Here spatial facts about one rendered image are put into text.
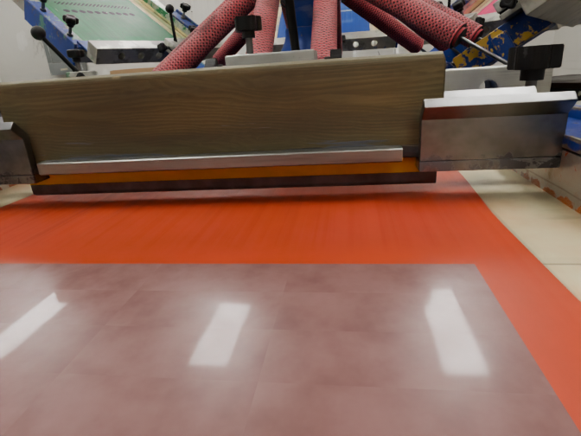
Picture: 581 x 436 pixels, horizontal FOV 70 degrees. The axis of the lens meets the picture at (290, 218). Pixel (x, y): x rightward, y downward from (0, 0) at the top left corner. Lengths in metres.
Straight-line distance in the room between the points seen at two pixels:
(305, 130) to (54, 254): 0.19
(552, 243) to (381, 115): 0.14
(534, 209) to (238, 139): 0.22
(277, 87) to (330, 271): 0.16
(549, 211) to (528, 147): 0.05
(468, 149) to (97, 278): 0.26
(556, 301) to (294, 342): 0.11
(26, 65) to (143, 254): 5.45
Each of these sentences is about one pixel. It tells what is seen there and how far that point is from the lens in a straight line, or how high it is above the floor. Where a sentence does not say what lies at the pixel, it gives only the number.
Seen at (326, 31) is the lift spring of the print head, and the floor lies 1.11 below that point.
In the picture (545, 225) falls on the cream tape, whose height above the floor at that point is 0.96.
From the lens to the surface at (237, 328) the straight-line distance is 0.18.
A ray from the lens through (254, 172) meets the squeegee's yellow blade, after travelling 0.35.
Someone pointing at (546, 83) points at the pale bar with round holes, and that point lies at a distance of 0.59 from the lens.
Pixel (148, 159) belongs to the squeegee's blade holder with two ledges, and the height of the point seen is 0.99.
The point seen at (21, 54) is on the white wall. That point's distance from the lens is 5.72.
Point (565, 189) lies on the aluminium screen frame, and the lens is 0.34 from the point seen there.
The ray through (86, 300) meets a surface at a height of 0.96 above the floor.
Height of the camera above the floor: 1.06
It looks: 20 degrees down
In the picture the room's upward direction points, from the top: 4 degrees counter-clockwise
